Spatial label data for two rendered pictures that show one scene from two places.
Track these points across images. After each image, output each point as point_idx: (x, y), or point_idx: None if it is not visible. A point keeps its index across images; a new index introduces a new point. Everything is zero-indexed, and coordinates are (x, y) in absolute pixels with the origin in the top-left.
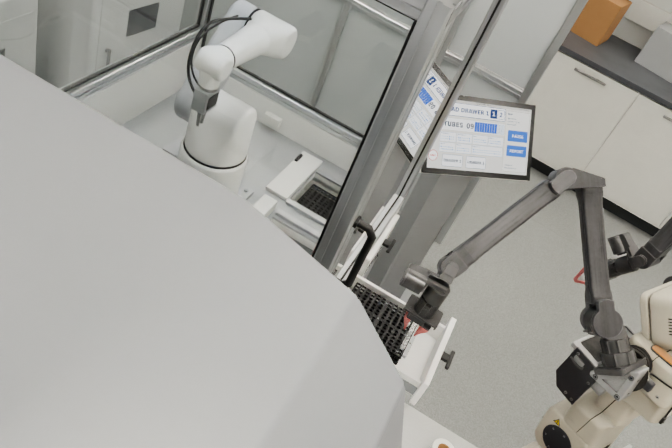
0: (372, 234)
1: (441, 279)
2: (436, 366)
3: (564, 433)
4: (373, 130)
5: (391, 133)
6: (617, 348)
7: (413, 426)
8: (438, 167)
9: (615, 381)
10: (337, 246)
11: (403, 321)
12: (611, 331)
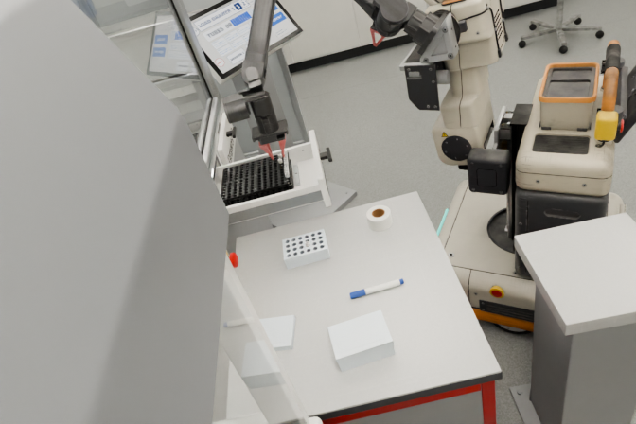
0: None
1: (256, 92)
2: (320, 163)
3: (455, 136)
4: None
5: None
6: (417, 20)
7: (346, 221)
8: (231, 67)
9: (439, 46)
10: None
11: (276, 162)
12: (401, 11)
